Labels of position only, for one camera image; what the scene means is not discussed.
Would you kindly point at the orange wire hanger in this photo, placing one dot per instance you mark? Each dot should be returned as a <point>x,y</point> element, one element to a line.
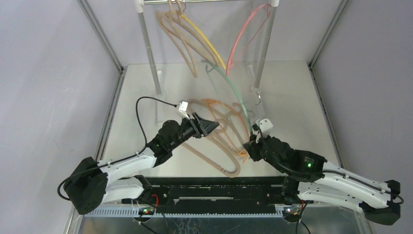
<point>233,125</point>

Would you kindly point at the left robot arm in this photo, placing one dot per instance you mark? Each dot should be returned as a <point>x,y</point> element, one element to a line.
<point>93,183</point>

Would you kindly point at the yellow wire hanger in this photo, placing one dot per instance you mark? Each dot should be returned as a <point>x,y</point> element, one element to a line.
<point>208,52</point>

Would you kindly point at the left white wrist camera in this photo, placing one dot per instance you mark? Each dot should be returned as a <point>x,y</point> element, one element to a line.
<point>182,107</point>

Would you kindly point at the beige plastic hanger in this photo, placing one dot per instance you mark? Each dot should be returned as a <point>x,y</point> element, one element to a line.
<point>169,22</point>
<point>216,152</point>
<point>186,33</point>
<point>197,102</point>

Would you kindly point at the white metal clothes rack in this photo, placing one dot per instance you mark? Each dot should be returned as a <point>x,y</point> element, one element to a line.
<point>257,76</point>

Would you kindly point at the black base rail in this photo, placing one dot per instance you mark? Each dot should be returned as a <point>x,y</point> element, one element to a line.
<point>218,195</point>

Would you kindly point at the green wire hanger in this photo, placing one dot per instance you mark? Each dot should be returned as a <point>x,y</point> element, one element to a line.
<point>209,67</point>

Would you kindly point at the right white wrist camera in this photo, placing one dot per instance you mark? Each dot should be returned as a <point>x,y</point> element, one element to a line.
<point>265,126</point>

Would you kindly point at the pink wire hanger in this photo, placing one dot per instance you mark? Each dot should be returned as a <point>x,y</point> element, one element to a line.
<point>250,29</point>

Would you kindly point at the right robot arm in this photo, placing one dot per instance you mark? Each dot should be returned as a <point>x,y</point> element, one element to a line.
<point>311,177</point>

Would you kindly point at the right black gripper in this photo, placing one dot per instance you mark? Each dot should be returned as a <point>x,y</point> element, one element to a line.
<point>255,147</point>

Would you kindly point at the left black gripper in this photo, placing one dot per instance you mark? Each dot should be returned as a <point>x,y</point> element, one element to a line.
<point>200,126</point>

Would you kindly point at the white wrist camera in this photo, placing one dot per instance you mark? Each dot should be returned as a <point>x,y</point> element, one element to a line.
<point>265,126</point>
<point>182,107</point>

